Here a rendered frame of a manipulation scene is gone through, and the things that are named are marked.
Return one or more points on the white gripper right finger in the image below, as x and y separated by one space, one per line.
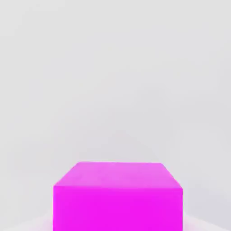
191 225

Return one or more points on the small magenta cube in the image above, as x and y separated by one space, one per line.
117 204

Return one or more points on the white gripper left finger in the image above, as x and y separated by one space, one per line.
45 225

